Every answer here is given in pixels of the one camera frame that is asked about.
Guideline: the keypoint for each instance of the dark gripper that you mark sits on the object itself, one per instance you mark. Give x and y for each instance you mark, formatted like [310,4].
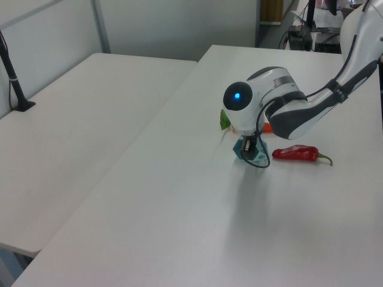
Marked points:
[249,140]

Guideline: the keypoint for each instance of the black electronics box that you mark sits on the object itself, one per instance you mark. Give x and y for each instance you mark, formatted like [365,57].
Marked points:
[300,37]

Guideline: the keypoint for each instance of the teal hexagonal mug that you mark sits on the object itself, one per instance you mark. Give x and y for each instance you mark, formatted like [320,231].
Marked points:
[237,151]

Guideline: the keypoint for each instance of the red chili pepper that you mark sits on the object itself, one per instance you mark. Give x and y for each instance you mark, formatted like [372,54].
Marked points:
[294,153]

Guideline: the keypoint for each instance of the black camera stand pole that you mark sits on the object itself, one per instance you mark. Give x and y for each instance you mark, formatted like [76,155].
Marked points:
[15,86]

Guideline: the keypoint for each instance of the white paper sheet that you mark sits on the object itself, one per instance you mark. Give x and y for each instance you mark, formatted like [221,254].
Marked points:
[327,18]

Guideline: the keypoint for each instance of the orange carrot with green leaves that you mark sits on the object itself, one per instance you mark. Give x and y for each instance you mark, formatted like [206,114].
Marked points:
[224,119]

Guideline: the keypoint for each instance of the black monitor stand pole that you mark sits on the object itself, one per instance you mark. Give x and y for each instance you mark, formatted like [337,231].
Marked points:
[311,13]

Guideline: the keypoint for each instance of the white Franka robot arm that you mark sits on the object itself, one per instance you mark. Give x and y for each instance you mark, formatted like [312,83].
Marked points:
[284,101]

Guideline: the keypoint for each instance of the wooden panel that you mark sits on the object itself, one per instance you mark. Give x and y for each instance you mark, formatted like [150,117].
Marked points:
[271,10]

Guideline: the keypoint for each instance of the black monitor foot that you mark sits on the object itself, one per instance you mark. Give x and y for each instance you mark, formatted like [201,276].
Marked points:
[331,6]

